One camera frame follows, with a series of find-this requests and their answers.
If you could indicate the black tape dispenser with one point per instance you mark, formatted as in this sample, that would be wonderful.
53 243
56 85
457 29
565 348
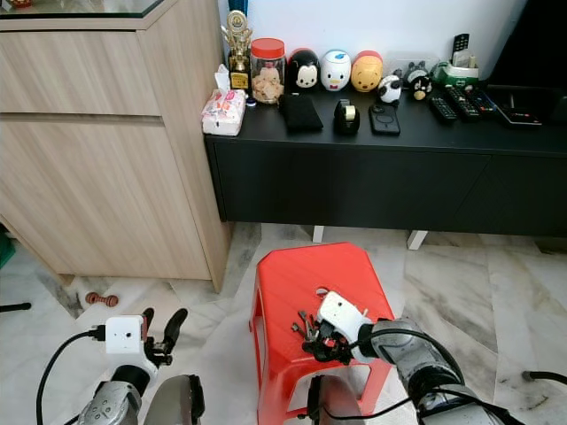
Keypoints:
347 118

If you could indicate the black television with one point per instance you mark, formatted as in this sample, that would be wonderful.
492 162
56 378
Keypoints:
532 40

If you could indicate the red plastic stool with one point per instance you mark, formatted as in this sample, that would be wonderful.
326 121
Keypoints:
292 283

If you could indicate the small white black plush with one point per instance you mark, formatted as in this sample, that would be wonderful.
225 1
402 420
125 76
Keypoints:
390 88

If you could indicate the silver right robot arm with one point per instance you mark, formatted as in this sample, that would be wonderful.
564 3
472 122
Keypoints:
416 363

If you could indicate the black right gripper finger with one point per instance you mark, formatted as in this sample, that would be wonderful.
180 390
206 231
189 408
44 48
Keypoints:
315 353
317 331

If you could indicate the dark grey robot leg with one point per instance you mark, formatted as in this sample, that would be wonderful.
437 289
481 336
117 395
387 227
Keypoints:
332 403
175 400

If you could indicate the round yellow bear plush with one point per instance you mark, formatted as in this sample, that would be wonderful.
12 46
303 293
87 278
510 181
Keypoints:
367 73

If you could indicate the dark grey right robot leg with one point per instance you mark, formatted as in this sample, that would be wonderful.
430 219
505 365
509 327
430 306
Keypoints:
332 403

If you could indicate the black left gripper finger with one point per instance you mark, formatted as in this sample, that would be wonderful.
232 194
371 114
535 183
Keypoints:
175 328
148 313

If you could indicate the dark grey left robot leg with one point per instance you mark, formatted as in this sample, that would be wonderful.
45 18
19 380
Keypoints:
175 400

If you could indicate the pink tissue pack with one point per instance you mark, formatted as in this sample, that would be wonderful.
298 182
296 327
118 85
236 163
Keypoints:
224 112

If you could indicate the small black figure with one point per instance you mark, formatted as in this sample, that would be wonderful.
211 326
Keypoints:
419 81

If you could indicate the red dumbbell toy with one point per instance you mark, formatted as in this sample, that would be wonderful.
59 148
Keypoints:
102 300

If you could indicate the glass cabinet top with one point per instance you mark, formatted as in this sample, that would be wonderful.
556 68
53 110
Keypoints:
80 6

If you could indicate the green bag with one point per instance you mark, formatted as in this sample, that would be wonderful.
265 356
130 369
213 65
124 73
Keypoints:
6 250

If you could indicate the black smartphone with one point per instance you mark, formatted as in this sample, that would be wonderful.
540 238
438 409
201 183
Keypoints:
384 119

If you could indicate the black remote control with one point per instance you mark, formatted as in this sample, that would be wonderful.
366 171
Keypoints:
463 102
483 101
443 108

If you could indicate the black tv console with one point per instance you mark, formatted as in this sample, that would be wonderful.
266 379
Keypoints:
390 181

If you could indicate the light wooden cabinet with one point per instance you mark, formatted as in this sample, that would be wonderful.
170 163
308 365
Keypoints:
97 195

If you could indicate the black wallet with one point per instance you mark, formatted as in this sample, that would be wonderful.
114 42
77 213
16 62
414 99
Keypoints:
300 113

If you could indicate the red lid glass jar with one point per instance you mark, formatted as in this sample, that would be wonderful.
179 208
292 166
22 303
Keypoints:
267 78

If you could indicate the white duck plush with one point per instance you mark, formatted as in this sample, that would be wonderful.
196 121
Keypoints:
337 71

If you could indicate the green desk holder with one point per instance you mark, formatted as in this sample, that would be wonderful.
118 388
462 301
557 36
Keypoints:
456 73

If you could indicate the bunch of keys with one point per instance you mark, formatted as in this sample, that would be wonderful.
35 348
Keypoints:
303 326

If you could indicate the golden trophy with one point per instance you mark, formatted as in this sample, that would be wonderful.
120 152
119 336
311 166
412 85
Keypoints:
238 49

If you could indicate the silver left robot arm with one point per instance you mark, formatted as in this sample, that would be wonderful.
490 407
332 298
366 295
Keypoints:
111 403

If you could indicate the black mouse plush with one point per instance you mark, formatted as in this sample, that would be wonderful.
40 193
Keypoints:
304 73

